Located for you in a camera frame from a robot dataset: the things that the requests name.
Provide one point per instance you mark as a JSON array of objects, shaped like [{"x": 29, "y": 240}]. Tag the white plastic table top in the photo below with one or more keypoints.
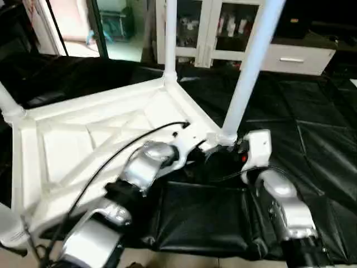
[{"x": 83, "y": 128}]

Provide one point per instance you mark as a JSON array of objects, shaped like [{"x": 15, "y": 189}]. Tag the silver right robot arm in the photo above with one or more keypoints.
[{"x": 284, "y": 206}]

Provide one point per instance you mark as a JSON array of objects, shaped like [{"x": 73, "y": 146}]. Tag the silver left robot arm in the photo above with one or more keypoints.
[{"x": 117, "y": 201}]

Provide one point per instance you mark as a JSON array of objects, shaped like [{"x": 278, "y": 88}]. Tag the black table mat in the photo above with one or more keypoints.
[{"x": 301, "y": 139}]

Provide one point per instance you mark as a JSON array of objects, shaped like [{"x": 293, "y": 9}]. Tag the white drawer unit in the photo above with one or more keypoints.
[{"x": 298, "y": 58}]

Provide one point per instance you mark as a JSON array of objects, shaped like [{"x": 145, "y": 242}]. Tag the white glass door cabinet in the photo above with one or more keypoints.
[{"x": 217, "y": 28}]

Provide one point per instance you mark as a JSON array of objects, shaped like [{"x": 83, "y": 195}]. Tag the teal plastic stool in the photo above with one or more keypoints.
[{"x": 114, "y": 22}]

